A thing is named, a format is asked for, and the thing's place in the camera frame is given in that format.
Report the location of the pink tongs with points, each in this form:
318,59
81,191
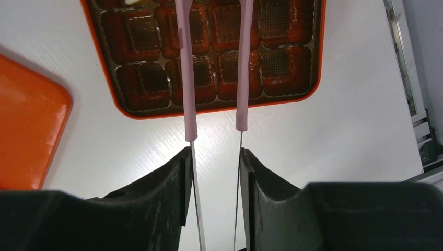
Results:
188,87

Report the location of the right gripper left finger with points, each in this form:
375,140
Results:
147,214

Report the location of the orange compartment box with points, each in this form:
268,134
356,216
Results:
138,47

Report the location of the white rectangular chocolate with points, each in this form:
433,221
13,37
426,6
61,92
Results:
135,2

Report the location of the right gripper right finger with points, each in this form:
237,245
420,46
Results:
337,215

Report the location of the orange box lid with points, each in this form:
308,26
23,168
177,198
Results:
34,112

